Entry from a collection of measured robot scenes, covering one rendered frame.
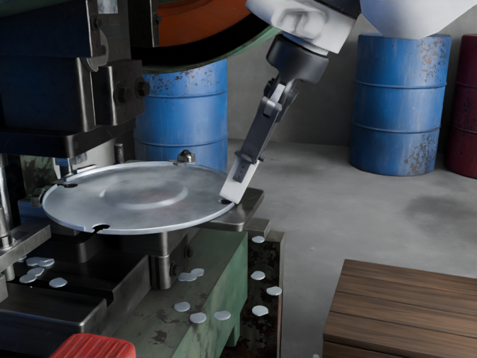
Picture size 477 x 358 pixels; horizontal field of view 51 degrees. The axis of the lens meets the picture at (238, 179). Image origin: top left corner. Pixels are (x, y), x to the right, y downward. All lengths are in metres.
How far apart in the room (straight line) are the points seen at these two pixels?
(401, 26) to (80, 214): 0.46
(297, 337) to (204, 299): 1.04
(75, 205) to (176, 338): 0.23
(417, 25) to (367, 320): 0.86
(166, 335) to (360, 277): 0.84
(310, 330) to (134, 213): 1.20
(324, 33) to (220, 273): 0.41
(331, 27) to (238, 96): 3.55
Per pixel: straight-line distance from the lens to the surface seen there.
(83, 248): 0.74
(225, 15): 1.02
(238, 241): 0.92
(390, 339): 1.21
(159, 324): 0.71
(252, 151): 0.65
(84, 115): 0.70
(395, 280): 1.44
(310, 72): 0.63
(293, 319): 1.85
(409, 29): 0.53
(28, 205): 0.79
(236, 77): 4.13
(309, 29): 0.60
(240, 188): 0.70
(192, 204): 0.71
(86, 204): 0.75
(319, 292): 2.02
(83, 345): 0.49
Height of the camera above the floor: 1.05
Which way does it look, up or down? 19 degrees down
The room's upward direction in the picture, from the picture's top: straight up
